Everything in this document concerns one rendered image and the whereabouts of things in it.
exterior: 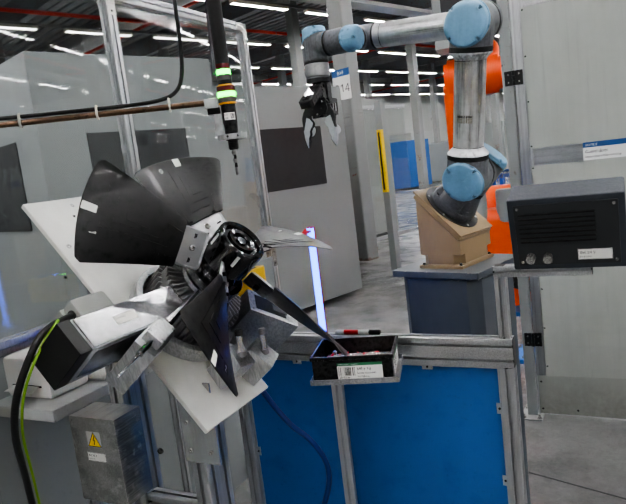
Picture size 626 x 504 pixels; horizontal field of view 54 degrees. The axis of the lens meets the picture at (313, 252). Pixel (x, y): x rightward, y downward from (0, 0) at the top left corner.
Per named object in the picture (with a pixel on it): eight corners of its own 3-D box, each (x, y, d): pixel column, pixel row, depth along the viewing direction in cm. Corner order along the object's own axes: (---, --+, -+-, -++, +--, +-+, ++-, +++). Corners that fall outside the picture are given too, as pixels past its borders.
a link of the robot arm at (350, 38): (368, 21, 186) (336, 29, 192) (351, 22, 177) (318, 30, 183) (372, 48, 188) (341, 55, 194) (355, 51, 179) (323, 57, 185)
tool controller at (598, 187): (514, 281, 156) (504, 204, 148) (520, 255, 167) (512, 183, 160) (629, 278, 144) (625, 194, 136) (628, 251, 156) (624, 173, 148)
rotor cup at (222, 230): (214, 306, 138) (246, 268, 132) (174, 259, 141) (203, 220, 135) (248, 291, 151) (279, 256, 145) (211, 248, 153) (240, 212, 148)
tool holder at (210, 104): (209, 141, 143) (203, 98, 142) (209, 142, 150) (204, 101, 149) (247, 136, 144) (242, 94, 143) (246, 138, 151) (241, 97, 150)
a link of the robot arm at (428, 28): (510, -5, 174) (356, 19, 199) (500, -5, 165) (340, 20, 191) (511, 38, 177) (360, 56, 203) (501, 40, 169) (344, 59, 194)
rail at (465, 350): (230, 357, 203) (226, 334, 202) (236, 353, 206) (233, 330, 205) (514, 368, 162) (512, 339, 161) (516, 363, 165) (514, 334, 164)
